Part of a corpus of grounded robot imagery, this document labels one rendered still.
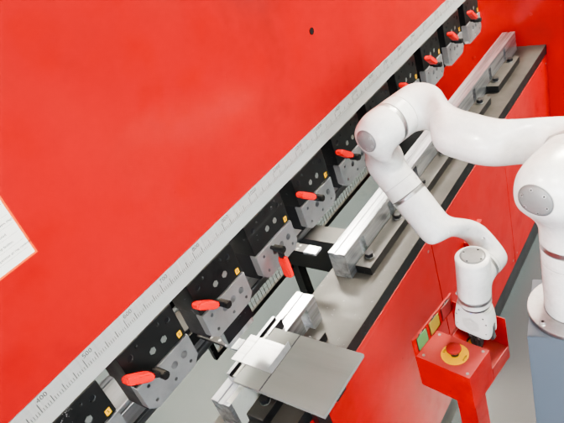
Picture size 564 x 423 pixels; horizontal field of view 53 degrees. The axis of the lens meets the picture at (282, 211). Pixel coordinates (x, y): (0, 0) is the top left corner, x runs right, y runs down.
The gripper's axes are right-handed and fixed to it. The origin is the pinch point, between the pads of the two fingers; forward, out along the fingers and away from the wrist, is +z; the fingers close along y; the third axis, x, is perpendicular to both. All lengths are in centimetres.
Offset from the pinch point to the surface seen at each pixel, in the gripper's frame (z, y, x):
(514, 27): -17, -66, 165
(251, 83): -82, -40, -19
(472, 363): -4.4, 4.3, -10.5
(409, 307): 5.4, -25.4, 5.2
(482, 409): 22.9, 3.3, -5.3
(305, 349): -24, -22, -40
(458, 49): -40, -53, 91
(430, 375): 2.3, -5.6, -15.1
